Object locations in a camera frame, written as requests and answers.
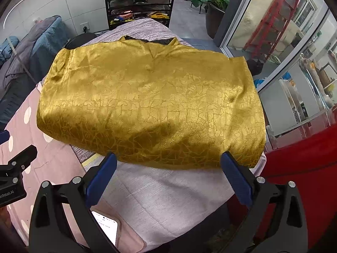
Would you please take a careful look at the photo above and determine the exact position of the dark plant pot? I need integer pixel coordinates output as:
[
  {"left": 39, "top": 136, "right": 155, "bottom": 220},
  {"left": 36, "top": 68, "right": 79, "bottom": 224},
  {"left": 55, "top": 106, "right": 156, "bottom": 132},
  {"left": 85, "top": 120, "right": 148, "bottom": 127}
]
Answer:
[{"left": 205, "top": 3, "right": 227, "bottom": 40}]

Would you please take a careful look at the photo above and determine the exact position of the black metal shelf cart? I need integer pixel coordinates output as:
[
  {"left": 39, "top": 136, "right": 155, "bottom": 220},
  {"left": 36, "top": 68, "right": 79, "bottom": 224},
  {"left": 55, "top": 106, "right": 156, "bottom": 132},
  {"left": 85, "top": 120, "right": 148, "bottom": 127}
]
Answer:
[{"left": 104, "top": 0, "right": 175, "bottom": 31}]

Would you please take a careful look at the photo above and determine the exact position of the light blue padded garment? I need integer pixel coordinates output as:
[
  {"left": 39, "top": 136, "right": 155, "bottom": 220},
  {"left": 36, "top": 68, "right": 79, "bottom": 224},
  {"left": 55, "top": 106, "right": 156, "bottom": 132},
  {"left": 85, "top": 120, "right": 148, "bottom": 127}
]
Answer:
[{"left": 0, "top": 35, "right": 20, "bottom": 67}]

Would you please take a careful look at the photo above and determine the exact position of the gold satin jacket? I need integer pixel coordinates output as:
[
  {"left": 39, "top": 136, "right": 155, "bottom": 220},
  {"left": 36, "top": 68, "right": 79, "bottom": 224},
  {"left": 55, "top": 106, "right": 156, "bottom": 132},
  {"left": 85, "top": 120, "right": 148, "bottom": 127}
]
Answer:
[{"left": 36, "top": 35, "right": 266, "bottom": 170}]

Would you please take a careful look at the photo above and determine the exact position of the glass sliding door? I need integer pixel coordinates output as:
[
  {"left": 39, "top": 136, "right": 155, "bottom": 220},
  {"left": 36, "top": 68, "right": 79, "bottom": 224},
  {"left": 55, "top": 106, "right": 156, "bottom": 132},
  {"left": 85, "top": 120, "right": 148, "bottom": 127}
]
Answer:
[{"left": 213, "top": 0, "right": 337, "bottom": 140}]

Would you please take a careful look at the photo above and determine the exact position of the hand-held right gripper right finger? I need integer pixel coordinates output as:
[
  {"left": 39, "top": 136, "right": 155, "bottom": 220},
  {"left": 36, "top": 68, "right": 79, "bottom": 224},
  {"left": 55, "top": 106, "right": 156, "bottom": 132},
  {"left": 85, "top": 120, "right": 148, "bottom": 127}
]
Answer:
[{"left": 221, "top": 151, "right": 308, "bottom": 253}]

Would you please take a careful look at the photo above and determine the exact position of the black round stool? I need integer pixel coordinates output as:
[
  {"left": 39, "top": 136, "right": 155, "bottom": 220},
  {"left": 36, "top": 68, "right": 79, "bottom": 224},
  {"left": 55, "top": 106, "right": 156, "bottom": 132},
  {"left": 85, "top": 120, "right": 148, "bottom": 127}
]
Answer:
[{"left": 64, "top": 33, "right": 98, "bottom": 50}]

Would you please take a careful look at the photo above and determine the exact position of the red ladder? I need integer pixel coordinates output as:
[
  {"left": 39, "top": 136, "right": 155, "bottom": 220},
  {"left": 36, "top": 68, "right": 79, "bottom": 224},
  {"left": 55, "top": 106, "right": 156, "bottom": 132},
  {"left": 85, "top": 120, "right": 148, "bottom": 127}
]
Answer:
[{"left": 247, "top": 0, "right": 304, "bottom": 56}]

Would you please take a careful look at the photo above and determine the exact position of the pink polka dot blanket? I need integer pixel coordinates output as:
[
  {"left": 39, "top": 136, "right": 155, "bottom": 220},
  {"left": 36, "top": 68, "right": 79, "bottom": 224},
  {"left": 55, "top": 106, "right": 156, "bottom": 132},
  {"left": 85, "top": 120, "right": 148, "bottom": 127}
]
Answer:
[{"left": 0, "top": 82, "right": 148, "bottom": 253}]

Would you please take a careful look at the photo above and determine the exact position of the red cloth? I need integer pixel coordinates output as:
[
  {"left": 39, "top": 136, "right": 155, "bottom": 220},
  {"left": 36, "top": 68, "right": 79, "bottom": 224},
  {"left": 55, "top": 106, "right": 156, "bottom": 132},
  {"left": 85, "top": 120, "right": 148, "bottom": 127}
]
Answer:
[{"left": 226, "top": 126, "right": 337, "bottom": 253}]

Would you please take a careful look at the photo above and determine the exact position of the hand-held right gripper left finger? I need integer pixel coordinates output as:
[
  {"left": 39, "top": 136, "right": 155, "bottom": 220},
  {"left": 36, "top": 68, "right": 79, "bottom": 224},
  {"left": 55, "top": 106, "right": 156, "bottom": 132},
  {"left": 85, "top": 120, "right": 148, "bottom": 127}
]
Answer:
[{"left": 28, "top": 151, "right": 120, "bottom": 253}]

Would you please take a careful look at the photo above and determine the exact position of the white smartphone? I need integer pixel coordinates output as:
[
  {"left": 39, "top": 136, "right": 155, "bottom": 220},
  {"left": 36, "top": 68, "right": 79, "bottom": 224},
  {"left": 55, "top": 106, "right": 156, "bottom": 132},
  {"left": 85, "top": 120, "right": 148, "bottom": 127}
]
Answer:
[{"left": 91, "top": 209, "right": 119, "bottom": 247}]

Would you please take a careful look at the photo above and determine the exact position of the white arc lamp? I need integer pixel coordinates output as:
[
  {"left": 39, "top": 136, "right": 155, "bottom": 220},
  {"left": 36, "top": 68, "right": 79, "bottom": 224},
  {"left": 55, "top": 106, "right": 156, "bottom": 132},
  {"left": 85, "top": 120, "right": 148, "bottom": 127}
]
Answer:
[{"left": 4, "top": 0, "right": 61, "bottom": 28}]

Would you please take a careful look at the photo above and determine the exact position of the grey padded garment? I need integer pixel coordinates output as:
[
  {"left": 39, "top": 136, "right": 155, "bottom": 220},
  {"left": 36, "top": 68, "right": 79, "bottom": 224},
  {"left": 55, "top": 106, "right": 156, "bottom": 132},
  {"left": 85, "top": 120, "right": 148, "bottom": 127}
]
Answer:
[{"left": 0, "top": 25, "right": 54, "bottom": 103}]

